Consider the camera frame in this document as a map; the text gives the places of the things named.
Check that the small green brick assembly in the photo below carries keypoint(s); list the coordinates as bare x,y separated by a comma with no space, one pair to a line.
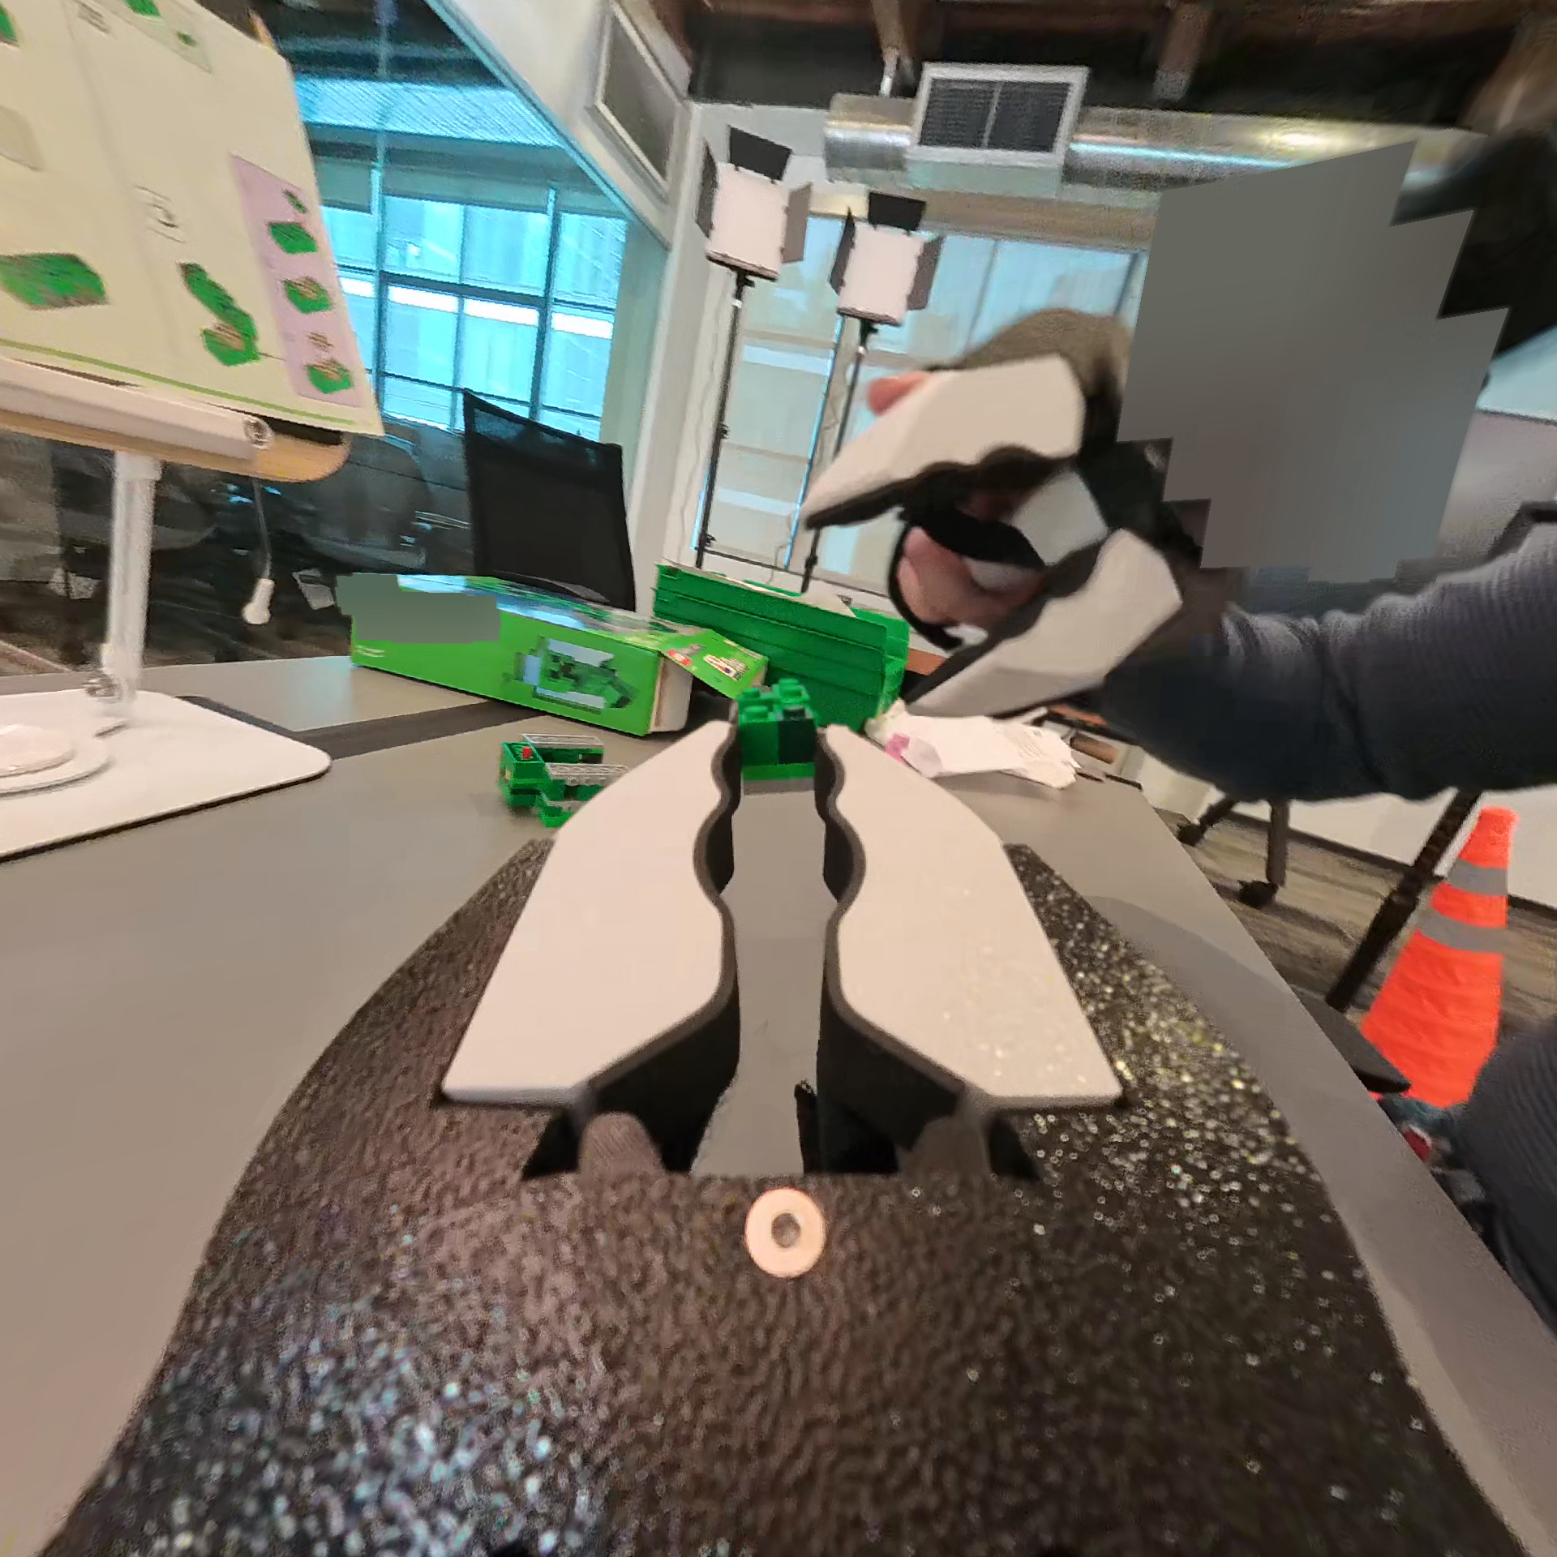
775,736

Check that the brick instruction booklet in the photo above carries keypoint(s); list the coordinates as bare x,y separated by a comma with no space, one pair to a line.
146,181

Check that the grey and green brick build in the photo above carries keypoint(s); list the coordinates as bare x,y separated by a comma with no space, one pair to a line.
552,778

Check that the metal air duct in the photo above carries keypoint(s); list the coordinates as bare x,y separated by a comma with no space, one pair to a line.
1155,152

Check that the white air vent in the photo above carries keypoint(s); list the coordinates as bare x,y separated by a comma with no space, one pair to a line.
997,111

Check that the white book stand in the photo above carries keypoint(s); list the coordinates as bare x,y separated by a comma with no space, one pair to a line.
181,765

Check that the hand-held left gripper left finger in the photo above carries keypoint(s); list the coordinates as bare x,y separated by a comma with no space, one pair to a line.
584,949

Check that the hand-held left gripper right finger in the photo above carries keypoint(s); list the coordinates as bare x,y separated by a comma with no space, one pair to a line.
960,960

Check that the person's right hand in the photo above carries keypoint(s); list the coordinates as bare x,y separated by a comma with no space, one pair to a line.
954,584

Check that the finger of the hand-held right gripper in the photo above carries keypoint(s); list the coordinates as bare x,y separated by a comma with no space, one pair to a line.
1069,632
960,424

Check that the person's dark clothing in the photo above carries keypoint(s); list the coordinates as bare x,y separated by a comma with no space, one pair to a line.
1520,1155

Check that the black tripod leg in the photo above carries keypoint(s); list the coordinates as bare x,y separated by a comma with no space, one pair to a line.
1397,899

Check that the black mesh office chair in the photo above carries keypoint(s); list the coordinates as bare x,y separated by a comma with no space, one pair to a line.
547,498

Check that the white light panel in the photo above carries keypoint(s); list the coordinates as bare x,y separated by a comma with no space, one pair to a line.
747,213
882,261

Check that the stack of green trays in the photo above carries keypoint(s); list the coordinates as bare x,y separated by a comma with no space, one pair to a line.
802,637

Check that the person's right forearm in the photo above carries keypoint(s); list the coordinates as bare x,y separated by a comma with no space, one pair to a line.
1338,693

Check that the green brick set box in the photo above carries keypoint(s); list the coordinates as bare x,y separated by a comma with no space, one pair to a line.
547,656

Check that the black wheeled chair base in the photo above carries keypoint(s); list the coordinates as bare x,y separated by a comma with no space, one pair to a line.
1253,840

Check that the orange traffic cone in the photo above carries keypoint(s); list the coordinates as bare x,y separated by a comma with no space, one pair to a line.
1447,973

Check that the white plastic bags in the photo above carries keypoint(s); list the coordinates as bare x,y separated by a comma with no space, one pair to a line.
984,747

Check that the grey desk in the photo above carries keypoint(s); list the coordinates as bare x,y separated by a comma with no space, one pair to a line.
243,973

